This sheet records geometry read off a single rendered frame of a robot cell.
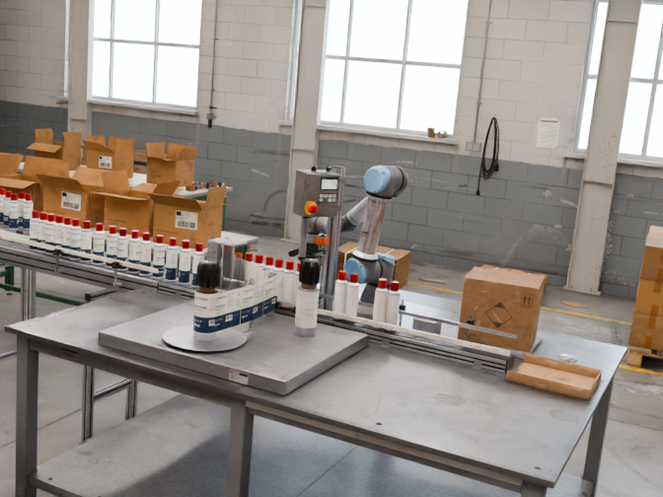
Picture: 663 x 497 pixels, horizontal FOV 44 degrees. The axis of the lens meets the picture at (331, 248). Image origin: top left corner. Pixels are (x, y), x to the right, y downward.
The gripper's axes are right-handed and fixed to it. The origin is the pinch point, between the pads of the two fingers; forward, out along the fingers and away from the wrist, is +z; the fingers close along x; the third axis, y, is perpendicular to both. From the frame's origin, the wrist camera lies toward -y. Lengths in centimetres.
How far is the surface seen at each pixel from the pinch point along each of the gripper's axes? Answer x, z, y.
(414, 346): -47, 5, 72
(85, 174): 101, -19, -216
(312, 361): -95, 2, 49
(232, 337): -92, 1, 15
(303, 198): -39, -46, 15
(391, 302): -43, -10, 59
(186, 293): -41, 4, -39
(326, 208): -31, -42, 22
